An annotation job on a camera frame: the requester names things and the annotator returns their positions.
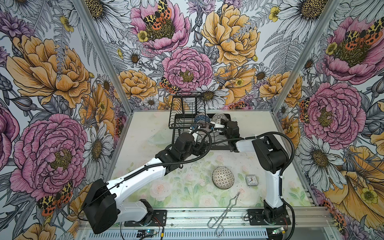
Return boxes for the white red diamond bowl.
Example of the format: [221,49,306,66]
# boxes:
[212,113,228,124]

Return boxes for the blue patterned bowl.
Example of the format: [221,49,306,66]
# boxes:
[194,114,211,124]

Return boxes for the black white dotted bowl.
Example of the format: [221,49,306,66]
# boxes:
[212,167,235,190]

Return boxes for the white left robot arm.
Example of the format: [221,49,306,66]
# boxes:
[82,130,213,234]

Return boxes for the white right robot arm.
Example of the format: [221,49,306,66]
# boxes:
[221,120,293,224]

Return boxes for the small clear square clock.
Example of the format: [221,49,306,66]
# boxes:
[246,175,259,187]

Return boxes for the green circuit board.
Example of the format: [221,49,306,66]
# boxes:
[136,229,159,240]

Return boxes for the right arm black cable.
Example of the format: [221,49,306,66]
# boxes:
[209,131,296,240]

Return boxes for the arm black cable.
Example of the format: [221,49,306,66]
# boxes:
[209,131,296,240]
[113,128,213,190]

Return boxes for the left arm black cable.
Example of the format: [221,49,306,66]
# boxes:
[113,128,213,190]

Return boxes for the black wire dish rack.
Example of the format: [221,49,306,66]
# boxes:
[169,92,236,152]

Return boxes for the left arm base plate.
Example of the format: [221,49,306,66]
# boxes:
[124,199,168,227]

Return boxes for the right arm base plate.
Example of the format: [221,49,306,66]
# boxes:
[243,204,292,226]

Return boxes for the metal wire tongs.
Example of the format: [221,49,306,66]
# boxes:
[207,192,241,238]

